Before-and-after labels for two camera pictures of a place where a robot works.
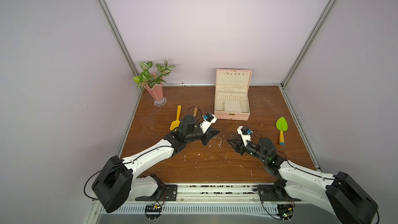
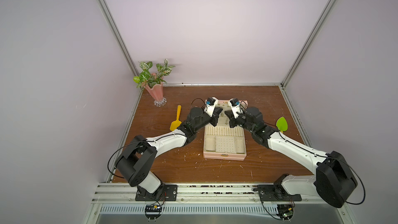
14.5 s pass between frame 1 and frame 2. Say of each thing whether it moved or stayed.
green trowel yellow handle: stayed
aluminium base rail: stayed
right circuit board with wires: stayed
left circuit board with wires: stayed
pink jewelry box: moved
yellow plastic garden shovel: stayed
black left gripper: moved
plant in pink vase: stayed
